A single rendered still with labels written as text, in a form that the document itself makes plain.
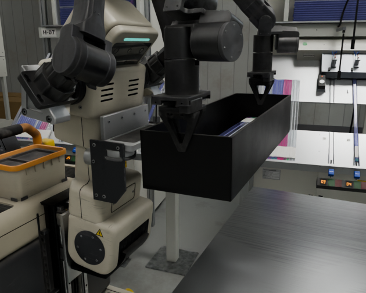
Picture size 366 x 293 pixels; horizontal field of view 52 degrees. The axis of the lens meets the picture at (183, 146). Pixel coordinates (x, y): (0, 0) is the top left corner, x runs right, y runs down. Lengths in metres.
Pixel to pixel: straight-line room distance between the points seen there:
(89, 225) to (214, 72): 4.92
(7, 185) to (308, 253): 0.87
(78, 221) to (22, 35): 6.28
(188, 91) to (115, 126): 0.42
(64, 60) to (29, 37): 6.39
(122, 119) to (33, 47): 6.15
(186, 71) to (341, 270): 0.56
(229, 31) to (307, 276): 0.54
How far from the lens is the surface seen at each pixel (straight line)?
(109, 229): 1.04
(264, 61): 1.13
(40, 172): 1.28
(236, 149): 0.63
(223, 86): 5.82
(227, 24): 0.55
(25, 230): 1.22
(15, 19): 7.31
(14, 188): 1.24
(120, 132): 1.00
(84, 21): 0.79
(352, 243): 1.04
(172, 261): 2.35
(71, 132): 1.06
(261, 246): 0.96
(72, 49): 0.76
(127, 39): 0.96
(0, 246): 1.17
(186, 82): 0.60
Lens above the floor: 1.27
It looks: 15 degrees down
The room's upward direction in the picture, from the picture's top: straight up
